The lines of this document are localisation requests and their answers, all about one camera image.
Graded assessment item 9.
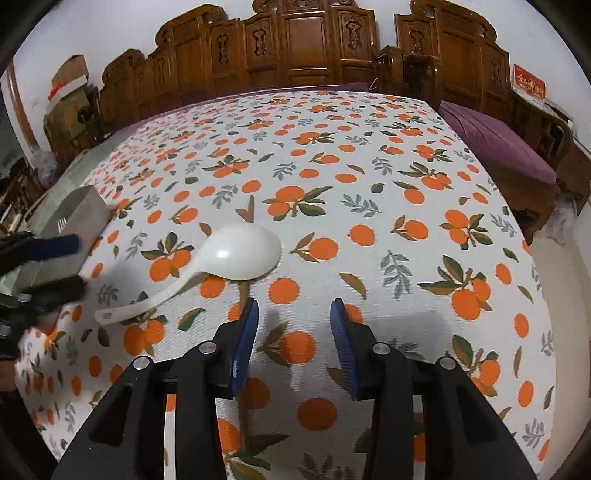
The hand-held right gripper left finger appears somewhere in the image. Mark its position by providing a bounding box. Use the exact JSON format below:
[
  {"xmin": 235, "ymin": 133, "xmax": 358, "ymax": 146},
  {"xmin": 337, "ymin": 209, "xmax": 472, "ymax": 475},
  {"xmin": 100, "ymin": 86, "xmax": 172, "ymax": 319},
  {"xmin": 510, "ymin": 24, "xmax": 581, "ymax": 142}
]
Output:
[{"xmin": 51, "ymin": 298, "xmax": 260, "ymax": 480}]

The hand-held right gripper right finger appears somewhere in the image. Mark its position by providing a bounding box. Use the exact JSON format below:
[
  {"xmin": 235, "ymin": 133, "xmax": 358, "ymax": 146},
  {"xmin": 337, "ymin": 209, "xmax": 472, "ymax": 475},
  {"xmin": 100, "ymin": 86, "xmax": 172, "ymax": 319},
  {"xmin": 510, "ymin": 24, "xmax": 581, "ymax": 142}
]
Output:
[{"xmin": 329, "ymin": 299, "xmax": 539, "ymax": 480}]

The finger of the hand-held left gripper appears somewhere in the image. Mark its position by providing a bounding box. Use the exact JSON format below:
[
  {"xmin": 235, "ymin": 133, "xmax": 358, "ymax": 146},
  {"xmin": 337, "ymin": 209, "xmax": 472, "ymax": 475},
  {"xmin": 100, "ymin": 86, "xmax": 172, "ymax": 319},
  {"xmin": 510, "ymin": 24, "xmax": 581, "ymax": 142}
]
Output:
[
  {"xmin": 25, "ymin": 275, "xmax": 88, "ymax": 308},
  {"xmin": 25, "ymin": 234, "xmax": 84, "ymax": 261}
]

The stainless steel utensil container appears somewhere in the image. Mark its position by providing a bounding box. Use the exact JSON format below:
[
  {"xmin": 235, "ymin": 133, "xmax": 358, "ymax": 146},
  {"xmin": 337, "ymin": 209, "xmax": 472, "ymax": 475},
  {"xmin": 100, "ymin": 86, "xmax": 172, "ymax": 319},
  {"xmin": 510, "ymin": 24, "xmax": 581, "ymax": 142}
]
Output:
[{"xmin": 11, "ymin": 185, "xmax": 115, "ymax": 298}]

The large white ladle spoon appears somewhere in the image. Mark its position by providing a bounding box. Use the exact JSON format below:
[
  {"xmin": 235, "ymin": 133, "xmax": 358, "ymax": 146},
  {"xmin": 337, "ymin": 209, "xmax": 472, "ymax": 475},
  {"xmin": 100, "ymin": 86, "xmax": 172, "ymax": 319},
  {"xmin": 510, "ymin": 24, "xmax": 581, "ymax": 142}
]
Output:
[{"xmin": 94, "ymin": 223, "xmax": 283, "ymax": 326}]

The wooden chair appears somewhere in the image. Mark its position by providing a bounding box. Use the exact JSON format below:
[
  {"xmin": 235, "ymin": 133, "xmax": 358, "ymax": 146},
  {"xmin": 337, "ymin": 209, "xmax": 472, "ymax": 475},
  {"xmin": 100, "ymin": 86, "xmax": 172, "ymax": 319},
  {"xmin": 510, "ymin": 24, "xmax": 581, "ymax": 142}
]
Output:
[{"xmin": 0, "ymin": 156, "xmax": 43, "ymax": 234}]

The dark brown wooden chopstick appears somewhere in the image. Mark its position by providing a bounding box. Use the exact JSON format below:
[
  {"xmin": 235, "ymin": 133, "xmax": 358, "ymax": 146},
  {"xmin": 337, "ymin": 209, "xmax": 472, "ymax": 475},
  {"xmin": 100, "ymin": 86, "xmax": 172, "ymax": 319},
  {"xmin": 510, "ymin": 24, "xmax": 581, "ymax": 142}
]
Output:
[{"xmin": 237, "ymin": 279, "xmax": 254, "ymax": 445}]

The clear plastic bag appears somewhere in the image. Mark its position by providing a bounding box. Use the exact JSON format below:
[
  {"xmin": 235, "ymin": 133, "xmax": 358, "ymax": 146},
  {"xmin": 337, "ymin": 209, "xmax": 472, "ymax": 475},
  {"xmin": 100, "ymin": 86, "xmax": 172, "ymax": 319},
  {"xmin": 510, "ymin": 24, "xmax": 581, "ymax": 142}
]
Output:
[{"xmin": 33, "ymin": 151, "xmax": 62, "ymax": 186}]

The orange fruit print tablecloth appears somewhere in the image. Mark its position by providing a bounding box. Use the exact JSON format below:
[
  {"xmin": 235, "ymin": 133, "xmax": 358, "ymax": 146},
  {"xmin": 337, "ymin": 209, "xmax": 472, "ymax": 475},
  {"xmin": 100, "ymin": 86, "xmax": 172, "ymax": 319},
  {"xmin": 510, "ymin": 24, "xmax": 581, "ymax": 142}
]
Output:
[{"xmin": 14, "ymin": 90, "xmax": 555, "ymax": 480}]

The stack of cardboard boxes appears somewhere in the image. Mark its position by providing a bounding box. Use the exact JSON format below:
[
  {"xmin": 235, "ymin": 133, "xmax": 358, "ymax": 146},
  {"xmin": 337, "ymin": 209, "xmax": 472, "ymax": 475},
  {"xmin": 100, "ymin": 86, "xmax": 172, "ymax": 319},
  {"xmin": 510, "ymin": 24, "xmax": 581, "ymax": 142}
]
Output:
[{"xmin": 43, "ymin": 54, "xmax": 101, "ymax": 154}]

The white plastic bag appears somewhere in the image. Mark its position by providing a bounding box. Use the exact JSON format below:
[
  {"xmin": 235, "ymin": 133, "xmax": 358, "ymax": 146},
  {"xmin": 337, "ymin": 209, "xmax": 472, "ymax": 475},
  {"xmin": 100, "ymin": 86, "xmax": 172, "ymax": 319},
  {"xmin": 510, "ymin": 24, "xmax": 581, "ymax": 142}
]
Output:
[{"xmin": 549, "ymin": 202, "xmax": 588, "ymax": 246}]

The purple sofa cushion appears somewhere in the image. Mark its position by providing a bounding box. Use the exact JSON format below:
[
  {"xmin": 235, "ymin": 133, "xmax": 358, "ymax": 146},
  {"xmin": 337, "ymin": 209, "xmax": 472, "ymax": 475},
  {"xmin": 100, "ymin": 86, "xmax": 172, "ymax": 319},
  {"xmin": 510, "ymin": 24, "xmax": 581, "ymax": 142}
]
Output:
[{"xmin": 438, "ymin": 100, "xmax": 558, "ymax": 184}]

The long purple bench cushion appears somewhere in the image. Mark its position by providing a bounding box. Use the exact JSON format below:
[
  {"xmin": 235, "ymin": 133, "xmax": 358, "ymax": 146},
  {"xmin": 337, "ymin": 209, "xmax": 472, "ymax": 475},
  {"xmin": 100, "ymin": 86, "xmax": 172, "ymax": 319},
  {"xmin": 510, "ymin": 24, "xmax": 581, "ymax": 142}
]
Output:
[{"xmin": 291, "ymin": 82, "xmax": 371, "ymax": 94}]

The long carved wooden bench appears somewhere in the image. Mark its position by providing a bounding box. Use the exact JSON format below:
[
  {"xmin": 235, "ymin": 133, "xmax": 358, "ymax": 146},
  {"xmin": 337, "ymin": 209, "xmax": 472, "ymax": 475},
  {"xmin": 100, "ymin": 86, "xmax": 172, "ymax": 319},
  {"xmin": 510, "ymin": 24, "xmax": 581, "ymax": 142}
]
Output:
[{"xmin": 98, "ymin": 0, "xmax": 385, "ymax": 137}]

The carved wooden sofa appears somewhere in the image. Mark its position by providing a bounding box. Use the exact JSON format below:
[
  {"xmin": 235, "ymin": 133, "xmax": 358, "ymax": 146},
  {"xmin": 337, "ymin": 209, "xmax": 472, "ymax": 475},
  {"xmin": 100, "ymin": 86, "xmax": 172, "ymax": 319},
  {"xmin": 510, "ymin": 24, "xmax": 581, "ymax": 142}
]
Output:
[{"xmin": 373, "ymin": 0, "xmax": 583, "ymax": 234}]

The red wall calendar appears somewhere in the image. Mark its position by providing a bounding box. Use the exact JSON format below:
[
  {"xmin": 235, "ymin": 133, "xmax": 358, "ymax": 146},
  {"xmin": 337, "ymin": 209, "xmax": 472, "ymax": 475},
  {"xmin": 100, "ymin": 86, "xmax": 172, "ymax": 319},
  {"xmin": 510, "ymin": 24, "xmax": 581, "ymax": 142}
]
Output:
[{"xmin": 512, "ymin": 63, "xmax": 546, "ymax": 101}]

